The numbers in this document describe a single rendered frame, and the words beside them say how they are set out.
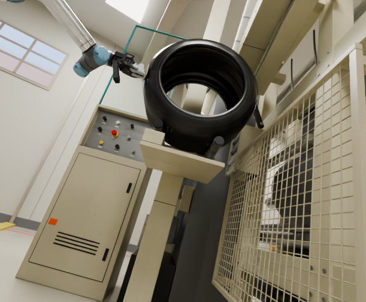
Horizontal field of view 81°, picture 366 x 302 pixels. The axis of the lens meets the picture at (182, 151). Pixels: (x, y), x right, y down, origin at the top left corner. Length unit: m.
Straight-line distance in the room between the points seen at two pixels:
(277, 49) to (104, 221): 1.48
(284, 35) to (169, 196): 1.05
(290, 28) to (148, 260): 1.37
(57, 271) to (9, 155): 2.70
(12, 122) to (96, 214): 2.89
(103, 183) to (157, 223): 0.59
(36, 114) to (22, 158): 0.74
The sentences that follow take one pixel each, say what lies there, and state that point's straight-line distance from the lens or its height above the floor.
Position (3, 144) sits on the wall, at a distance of 4.17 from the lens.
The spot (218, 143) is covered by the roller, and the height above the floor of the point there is 0.88.
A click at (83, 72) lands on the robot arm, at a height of 1.09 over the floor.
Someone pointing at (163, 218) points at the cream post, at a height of 0.54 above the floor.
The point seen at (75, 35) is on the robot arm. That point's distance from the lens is 1.15.
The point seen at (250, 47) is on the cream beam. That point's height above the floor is 1.64.
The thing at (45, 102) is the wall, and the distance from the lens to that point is 4.31.
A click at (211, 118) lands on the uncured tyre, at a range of 0.96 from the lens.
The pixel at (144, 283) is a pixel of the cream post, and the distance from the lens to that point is 1.24.
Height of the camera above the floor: 0.49
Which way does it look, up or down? 21 degrees up
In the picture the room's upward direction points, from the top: 16 degrees clockwise
